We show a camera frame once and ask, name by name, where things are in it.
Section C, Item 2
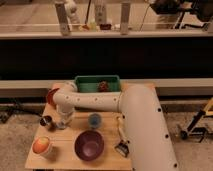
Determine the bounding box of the metal can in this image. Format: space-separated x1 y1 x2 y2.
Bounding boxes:
40 115 54 131

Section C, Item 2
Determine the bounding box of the small blue cup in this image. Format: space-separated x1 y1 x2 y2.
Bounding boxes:
88 113 102 129

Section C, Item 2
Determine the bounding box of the green plastic tray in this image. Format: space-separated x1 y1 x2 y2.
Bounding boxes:
74 75 121 93

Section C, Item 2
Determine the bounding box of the apple in white cup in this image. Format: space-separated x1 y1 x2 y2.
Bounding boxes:
32 137 52 158

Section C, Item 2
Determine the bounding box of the small black metal clip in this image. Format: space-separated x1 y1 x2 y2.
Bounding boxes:
115 141 129 157

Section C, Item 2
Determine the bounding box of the light blue towel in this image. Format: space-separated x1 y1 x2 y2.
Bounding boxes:
56 122 67 130

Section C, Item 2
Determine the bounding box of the wheeled equipment stand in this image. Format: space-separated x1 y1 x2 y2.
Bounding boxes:
179 97 213 143

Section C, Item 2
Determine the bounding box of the purple bowl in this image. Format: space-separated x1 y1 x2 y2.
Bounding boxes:
74 130 104 161

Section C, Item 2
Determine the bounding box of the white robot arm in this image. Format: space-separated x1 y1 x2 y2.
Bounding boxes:
53 83 179 171

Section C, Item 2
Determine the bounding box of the yellow banana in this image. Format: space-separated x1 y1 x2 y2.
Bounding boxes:
116 117 128 143

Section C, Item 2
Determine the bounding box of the orange bowl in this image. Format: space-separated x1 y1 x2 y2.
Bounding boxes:
46 88 59 108

